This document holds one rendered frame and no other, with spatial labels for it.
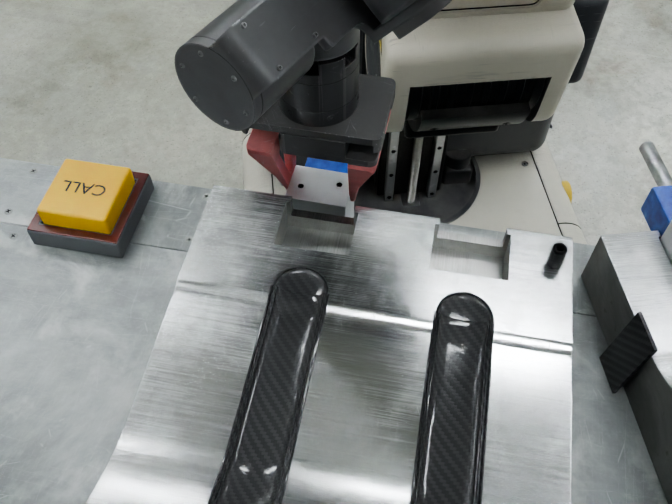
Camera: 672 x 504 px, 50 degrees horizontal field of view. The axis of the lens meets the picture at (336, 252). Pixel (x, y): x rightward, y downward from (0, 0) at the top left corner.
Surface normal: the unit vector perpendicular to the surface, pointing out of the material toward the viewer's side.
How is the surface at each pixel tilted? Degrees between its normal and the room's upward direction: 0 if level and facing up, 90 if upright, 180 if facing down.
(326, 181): 0
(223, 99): 91
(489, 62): 98
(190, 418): 2
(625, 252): 0
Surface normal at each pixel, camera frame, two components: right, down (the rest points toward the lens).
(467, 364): -0.14, -0.57
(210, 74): -0.56, 0.68
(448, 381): 0.07, -0.53
